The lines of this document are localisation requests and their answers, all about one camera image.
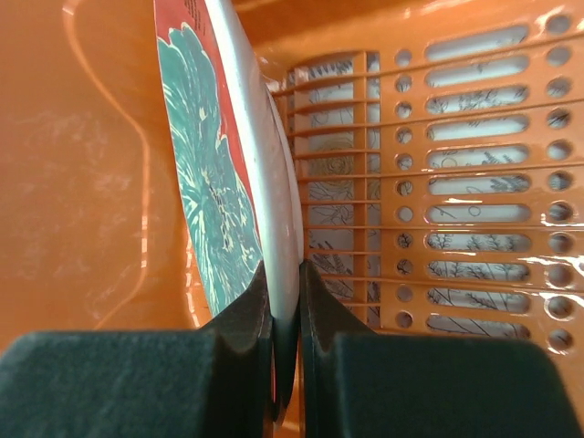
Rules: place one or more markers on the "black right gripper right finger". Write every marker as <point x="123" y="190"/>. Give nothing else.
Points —
<point x="359" y="383"/>

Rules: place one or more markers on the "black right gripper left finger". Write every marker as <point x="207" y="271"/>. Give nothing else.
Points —
<point x="214" y="381"/>

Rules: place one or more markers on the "red teal floral plate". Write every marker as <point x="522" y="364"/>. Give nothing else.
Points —
<point x="235" y="173"/>

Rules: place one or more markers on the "orange plastic bin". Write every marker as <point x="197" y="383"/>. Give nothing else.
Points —
<point x="93" y="233"/>

